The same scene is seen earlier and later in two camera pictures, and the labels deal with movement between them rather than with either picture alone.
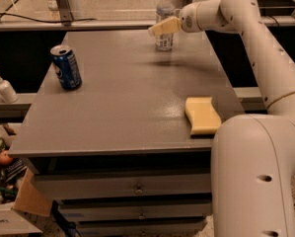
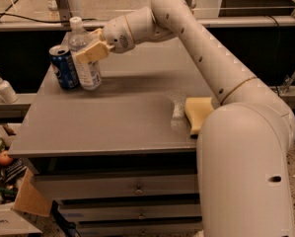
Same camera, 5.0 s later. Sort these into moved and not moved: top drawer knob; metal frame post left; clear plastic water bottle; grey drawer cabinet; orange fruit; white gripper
Moved: white gripper; clear plastic water bottle
Not moved: metal frame post left; grey drawer cabinet; orange fruit; top drawer knob
